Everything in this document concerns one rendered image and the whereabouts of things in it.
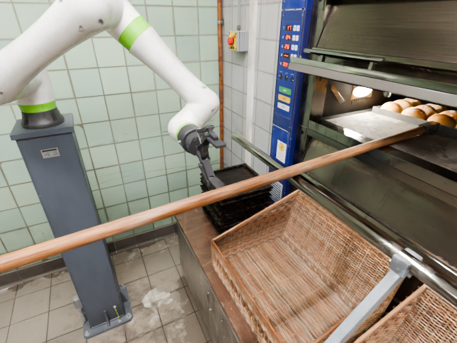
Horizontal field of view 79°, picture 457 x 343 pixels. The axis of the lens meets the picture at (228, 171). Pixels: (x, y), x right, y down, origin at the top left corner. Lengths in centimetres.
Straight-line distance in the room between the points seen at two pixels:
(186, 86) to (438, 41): 74
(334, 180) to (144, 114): 123
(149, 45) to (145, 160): 110
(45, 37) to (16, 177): 119
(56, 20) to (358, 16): 92
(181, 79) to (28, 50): 44
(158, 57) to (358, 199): 89
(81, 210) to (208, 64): 118
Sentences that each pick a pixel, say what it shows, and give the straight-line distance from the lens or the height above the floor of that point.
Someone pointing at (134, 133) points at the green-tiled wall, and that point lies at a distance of 192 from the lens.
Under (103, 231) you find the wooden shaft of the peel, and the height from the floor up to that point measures 120.
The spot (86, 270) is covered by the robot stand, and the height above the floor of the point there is 45.
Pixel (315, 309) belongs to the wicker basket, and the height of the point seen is 59.
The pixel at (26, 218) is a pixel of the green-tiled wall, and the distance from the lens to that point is 216.
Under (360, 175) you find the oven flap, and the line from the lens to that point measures 116.
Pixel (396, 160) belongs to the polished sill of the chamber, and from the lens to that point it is 104.
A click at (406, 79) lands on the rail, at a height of 144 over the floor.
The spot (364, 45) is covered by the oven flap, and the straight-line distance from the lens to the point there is 106.
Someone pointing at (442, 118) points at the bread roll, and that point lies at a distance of 138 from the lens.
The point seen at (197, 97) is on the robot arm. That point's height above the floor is 132.
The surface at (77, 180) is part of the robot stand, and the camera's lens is 134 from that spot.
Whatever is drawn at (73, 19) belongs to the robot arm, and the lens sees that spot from 93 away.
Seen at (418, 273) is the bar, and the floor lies 116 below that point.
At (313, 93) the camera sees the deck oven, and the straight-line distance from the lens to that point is 125.
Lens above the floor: 156
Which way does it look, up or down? 29 degrees down
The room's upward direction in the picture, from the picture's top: straight up
